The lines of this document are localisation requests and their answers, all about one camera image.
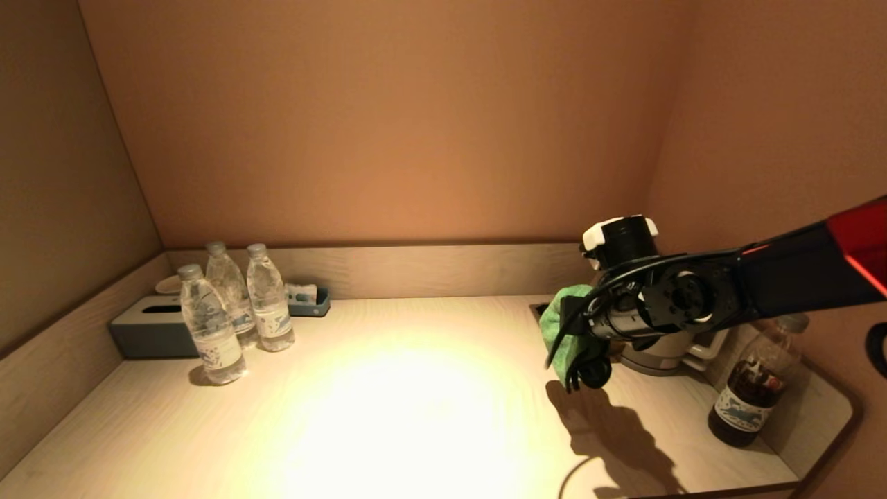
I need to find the green microfibre cloth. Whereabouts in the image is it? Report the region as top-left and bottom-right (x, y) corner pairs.
(538, 284), (598, 385)

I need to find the white electric kettle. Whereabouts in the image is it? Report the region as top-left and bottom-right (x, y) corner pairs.
(619, 327), (730, 378)

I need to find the white kettle base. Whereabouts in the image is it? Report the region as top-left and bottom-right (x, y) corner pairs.
(620, 353), (701, 379)

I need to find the dark drink bottle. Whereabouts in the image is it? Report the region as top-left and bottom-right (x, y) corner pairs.
(708, 313), (810, 448)

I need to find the small blue tray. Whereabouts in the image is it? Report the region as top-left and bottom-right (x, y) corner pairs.
(286, 287), (331, 318)

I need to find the clear water bottle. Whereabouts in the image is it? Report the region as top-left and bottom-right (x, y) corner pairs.
(178, 264), (247, 386)
(246, 243), (295, 353)
(206, 241), (258, 349)

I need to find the grey-blue tissue box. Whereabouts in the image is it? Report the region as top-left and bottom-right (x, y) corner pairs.
(109, 297), (202, 360)

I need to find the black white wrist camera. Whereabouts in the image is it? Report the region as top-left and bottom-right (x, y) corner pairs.
(581, 214), (660, 272)

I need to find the black cable loop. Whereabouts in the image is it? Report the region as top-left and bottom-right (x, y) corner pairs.
(866, 322), (887, 379)

